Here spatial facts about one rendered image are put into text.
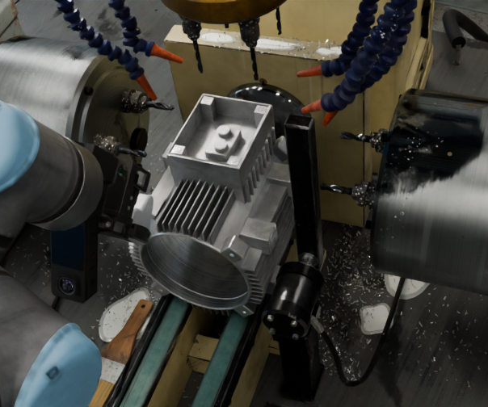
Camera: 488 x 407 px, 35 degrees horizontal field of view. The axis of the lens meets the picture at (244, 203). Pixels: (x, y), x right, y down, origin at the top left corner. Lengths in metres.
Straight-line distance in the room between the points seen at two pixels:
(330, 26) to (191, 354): 0.53
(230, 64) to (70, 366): 0.66
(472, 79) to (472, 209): 0.69
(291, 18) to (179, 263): 0.41
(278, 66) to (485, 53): 0.64
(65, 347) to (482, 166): 0.54
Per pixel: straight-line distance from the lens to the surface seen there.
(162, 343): 1.09
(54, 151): 0.70
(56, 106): 1.10
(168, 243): 1.10
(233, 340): 1.07
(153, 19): 1.83
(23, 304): 0.63
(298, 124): 0.84
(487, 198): 0.93
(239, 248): 0.95
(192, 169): 0.99
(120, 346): 1.23
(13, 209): 0.68
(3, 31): 1.32
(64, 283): 0.86
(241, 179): 0.97
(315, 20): 1.21
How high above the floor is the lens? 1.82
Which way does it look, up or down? 48 degrees down
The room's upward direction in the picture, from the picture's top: 10 degrees counter-clockwise
